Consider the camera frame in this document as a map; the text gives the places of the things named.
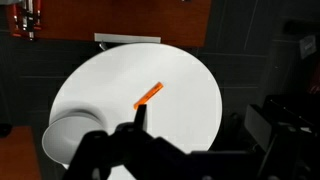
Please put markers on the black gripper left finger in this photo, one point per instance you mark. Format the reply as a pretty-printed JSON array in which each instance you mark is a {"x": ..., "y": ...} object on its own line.
[{"x": 89, "y": 151}]

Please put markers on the orange carrot stick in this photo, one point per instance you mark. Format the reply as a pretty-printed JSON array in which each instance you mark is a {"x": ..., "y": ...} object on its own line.
[{"x": 150, "y": 95}]

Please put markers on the white bowl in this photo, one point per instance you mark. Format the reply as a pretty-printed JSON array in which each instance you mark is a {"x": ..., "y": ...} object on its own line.
[{"x": 63, "y": 140}]

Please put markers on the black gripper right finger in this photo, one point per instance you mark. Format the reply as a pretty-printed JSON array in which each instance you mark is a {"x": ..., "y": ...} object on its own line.
[{"x": 141, "y": 116}]

